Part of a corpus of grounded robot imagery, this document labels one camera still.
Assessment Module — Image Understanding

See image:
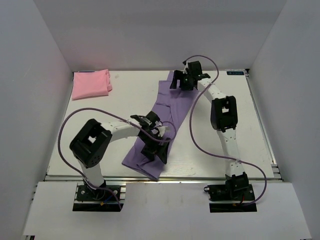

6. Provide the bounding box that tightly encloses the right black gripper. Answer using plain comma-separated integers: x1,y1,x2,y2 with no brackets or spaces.
170,70,195,91

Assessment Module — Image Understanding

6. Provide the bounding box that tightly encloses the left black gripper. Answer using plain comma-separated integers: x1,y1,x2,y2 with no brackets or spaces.
139,131,171,164

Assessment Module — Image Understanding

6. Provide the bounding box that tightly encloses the purple t shirt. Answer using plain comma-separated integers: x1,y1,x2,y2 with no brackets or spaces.
122,71,198,180

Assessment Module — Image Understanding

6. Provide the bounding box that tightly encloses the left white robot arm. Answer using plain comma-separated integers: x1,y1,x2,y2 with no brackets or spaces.
69,111,172,200

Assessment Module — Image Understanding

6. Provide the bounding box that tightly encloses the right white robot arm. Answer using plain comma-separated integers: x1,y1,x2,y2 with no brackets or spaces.
170,60,249,200

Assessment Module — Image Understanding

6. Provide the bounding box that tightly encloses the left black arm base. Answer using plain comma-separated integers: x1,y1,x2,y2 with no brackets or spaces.
72,184,124,213

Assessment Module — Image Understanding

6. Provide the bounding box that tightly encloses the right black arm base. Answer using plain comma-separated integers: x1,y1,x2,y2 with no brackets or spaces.
203,179,257,213

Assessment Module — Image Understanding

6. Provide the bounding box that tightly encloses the blue table corner sticker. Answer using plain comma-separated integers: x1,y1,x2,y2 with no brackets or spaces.
226,71,245,76

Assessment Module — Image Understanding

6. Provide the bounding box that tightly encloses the folded pink t shirt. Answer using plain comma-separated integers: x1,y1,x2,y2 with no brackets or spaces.
71,69,113,101

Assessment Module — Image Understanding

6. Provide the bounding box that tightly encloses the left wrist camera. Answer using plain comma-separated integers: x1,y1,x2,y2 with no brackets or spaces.
156,125,171,138

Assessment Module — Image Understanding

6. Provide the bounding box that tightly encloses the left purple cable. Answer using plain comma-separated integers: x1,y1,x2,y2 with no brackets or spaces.
57,107,176,211

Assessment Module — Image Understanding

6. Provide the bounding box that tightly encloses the purple cable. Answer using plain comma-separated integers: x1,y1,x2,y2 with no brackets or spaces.
181,54,268,207
57,107,176,211

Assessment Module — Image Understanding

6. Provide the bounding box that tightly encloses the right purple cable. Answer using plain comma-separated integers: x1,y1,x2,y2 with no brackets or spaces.
181,54,268,207

